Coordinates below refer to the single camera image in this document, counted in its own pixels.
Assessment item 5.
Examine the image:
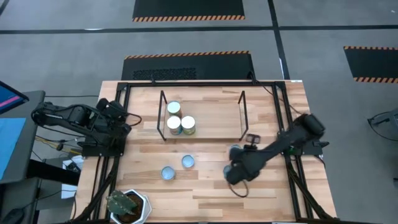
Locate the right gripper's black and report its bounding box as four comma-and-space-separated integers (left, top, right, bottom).
226, 146, 268, 187

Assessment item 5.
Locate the blue tomato can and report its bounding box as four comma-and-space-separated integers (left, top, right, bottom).
166, 115, 183, 136

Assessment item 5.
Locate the orange yellow label can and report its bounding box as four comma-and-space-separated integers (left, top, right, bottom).
166, 100, 182, 118

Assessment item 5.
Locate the olive green label can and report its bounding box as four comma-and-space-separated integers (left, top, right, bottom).
180, 115, 197, 136

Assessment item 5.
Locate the green can with orange fruits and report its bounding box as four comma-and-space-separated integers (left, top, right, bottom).
160, 166, 177, 181

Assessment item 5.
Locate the green cactus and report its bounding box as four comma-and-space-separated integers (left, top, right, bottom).
105, 189, 140, 217

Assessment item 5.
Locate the black desk foot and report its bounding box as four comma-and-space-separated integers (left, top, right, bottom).
26, 158, 81, 187

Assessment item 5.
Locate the white plant pot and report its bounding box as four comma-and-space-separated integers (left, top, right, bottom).
109, 189, 153, 224

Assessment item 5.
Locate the dark side desk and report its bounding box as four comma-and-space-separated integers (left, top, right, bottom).
0, 90, 47, 185

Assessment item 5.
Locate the black hazard-striped floor mat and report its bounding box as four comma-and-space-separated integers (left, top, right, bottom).
132, 0, 246, 22
121, 50, 256, 81
343, 45, 398, 84

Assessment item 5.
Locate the blue sheet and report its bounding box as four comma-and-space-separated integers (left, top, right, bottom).
0, 117, 27, 181

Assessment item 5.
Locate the computer monitor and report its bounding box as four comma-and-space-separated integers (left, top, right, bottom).
0, 80, 30, 115

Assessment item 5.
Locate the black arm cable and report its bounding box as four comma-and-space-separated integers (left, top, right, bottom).
124, 112, 143, 128

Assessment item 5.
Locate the black cable loop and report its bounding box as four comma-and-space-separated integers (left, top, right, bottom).
228, 179, 250, 198

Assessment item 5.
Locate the black frame wooden shelf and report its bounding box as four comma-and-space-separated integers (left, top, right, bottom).
156, 90, 251, 142

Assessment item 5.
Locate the black table frame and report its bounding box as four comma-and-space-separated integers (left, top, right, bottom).
70, 80, 340, 224

